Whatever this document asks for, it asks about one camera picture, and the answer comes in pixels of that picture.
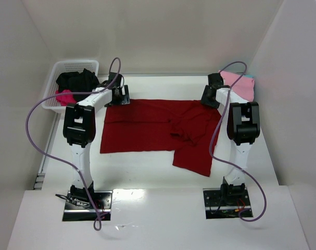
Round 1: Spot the black t shirt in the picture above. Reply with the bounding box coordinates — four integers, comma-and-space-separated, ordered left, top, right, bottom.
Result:
56, 69, 99, 92

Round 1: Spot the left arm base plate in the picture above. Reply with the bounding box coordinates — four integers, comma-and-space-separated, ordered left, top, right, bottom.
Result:
62, 191, 113, 222

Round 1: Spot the white plastic basket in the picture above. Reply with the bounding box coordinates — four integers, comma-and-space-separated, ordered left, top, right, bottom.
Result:
41, 59, 99, 114

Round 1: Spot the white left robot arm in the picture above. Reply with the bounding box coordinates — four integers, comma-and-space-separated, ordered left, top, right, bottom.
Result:
63, 72, 130, 204

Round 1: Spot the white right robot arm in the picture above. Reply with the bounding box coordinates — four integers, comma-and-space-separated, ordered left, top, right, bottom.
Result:
201, 71, 260, 206

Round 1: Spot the folded teal t shirt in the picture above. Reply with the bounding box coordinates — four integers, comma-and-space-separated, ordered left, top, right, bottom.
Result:
243, 74, 254, 79

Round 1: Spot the folded pink t shirt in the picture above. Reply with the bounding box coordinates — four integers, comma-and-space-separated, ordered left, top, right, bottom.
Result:
219, 71, 255, 102

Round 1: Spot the dark red t shirt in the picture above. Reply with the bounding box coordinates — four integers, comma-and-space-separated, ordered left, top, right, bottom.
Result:
100, 99, 221, 177

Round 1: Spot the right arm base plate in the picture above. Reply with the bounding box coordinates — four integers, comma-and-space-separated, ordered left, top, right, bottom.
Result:
203, 189, 253, 219

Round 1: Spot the magenta t shirt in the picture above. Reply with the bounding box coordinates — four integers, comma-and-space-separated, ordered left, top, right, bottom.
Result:
55, 90, 77, 106

